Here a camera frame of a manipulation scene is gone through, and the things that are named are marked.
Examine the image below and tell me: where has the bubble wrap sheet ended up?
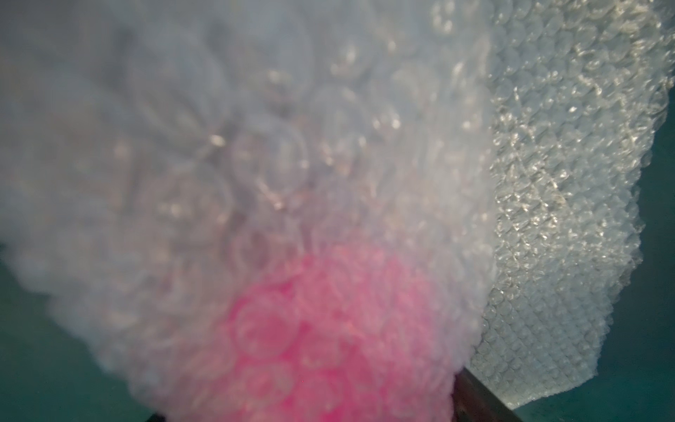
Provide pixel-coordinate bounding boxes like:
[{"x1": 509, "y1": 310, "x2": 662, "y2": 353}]
[{"x1": 1, "y1": 1, "x2": 674, "y2": 421}]

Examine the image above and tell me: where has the pink plastic wine glass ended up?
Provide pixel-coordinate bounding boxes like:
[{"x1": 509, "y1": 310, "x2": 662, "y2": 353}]
[{"x1": 202, "y1": 243, "x2": 454, "y2": 421}]

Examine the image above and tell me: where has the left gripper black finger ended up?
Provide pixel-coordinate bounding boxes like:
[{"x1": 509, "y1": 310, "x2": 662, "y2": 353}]
[{"x1": 452, "y1": 369, "x2": 521, "y2": 422}]

